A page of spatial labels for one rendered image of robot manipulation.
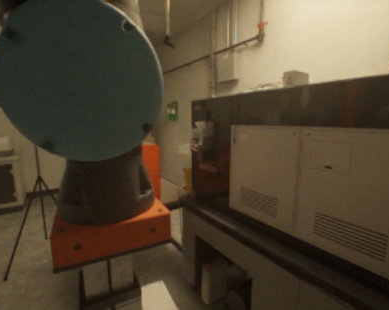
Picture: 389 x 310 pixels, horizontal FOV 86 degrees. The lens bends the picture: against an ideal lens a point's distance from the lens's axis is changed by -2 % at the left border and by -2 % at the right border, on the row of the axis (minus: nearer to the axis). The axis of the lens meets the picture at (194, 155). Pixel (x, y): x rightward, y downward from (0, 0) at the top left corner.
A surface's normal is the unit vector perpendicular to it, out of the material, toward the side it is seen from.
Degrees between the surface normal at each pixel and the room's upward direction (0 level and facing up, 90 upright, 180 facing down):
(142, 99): 97
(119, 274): 90
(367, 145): 90
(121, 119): 97
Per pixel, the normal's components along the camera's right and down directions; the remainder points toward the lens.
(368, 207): -0.82, 0.09
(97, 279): 0.48, 0.14
